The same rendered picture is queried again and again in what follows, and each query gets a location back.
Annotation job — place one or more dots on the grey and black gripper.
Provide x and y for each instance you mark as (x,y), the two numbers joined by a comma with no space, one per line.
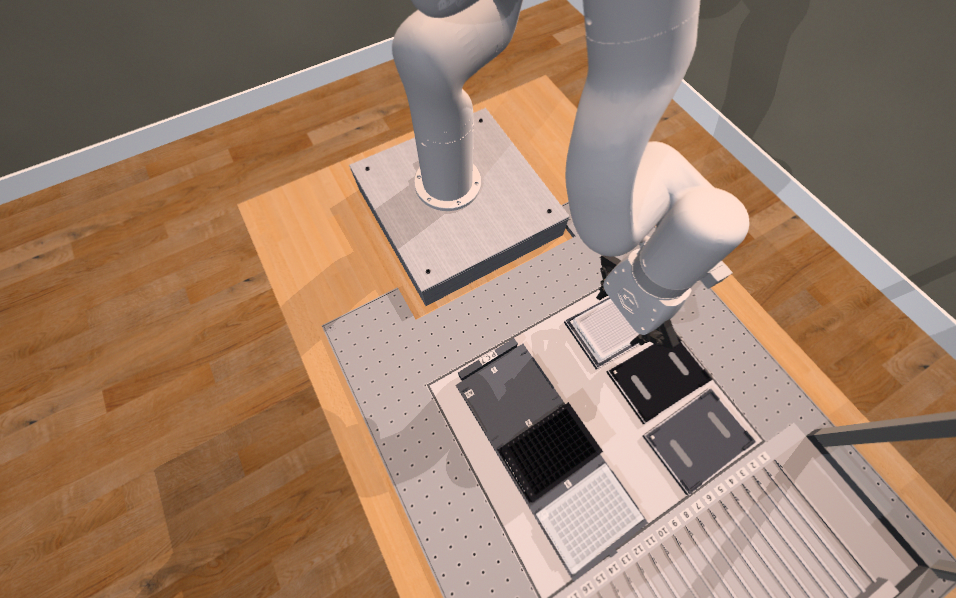
(646,314)

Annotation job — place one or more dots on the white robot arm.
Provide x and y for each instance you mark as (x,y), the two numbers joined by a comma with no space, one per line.
(638,54)

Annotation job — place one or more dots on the black deep-well block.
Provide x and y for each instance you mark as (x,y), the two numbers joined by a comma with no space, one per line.
(564,464)

